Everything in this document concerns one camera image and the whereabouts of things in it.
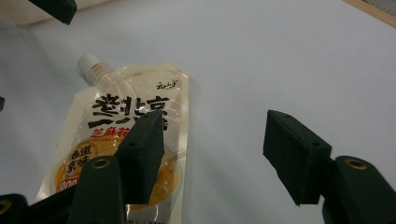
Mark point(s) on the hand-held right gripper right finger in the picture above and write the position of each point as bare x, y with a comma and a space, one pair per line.
295, 158

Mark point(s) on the wooden strip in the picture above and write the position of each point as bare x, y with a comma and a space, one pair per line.
373, 11

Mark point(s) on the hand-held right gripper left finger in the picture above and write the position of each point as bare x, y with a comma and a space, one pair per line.
140, 158

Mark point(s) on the cream sauce pouch with spout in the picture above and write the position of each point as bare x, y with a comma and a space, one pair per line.
124, 90

